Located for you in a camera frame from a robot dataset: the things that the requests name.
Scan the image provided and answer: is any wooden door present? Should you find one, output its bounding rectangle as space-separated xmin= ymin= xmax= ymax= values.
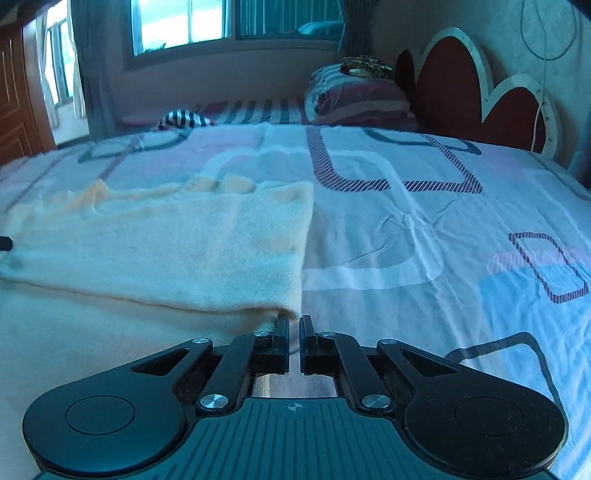
xmin=0 ymin=21 xmax=58 ymax=164

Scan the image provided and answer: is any window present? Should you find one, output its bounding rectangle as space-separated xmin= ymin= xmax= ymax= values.
xmin=121 ymin=0 xmax=346 ymax=72

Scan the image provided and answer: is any red and white headboard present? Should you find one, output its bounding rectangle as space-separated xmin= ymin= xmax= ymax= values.
xmin=394 ymin=27 xmax=563 ymax=162

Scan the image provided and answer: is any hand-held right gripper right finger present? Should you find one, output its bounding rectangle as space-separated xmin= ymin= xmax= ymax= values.
xmin=299 ymin=316 xmax=458 ymax=412

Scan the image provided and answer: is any striped folded pillow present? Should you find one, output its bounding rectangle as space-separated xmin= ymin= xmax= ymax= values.
xmin=303 ymin=64 xmax=419 ymax=132

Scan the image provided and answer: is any patterned bed sheet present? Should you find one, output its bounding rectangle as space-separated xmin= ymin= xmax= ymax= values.
xmin=0 ymin=122 xmax=591 ymax=480

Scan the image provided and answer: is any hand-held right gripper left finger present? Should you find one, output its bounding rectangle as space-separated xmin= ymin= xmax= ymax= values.
xmin=131 ymin=314 xmax=291 ymax=415

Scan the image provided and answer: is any colourful item on quilt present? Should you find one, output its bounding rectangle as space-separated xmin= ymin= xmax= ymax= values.
xmin=339 ymin=55 xmax=395 ymax=79

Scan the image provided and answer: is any black and white striped cloth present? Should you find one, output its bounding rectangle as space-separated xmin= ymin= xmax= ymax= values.
xmin=156 ymin=109 xmax=215 ymax=132

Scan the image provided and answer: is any white cable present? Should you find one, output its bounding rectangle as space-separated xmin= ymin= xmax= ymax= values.
xmin=519 ymin=0 xmax=580 ymax=153

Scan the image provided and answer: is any grey curtain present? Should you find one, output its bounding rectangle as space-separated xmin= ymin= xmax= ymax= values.
xmin=341 ymin=0 xmax=375 ymax=63

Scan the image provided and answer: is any striped bed sheet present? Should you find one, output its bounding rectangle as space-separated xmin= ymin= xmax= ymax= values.
xmin=196 ymin=97 xmax=315 ymax=125

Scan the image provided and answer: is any cream fleece garment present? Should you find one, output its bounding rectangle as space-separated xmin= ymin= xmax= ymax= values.
xmin=0 ymin=179 xmax=315 ymax=418

